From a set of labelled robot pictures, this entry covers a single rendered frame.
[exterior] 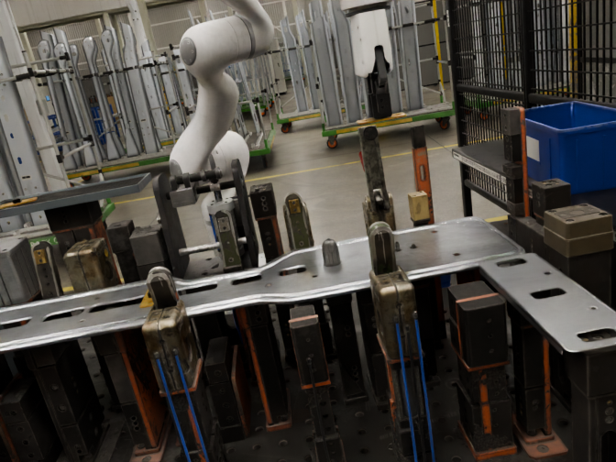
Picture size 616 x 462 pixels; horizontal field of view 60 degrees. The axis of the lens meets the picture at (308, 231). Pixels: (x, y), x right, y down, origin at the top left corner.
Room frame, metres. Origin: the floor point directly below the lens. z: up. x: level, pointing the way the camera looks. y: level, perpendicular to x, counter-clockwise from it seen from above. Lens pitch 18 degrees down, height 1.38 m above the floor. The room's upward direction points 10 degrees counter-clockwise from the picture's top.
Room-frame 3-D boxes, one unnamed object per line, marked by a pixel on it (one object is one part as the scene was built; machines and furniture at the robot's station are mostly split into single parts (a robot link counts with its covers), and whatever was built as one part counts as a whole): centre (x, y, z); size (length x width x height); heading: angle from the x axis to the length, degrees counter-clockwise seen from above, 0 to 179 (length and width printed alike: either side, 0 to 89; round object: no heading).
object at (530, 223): (0.93, -0.42, 0.85); 0.12 x 0.03 x 0.30; 1
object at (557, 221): (0.81, -0.44, 0.88); 0.08 x 0.08 x 0.36; 1
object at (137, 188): (1.26, 0.54, 1.16); 0.37 x 0.14 x 0.02; 91
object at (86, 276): (1.08, 0.47, 0.89); 0.13 x 0.11 x 0.38; 1
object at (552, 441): (0.74, -0.32, 0.84); 0.11 x 0.06 x 0.29; 1
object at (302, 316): (0.76, 0.03, 0.84); 0.11 x 0.08 x 0.29; 1
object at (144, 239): (1.12, 0.34, 0.89); 0.13 x 0.11 x 0.38; 1
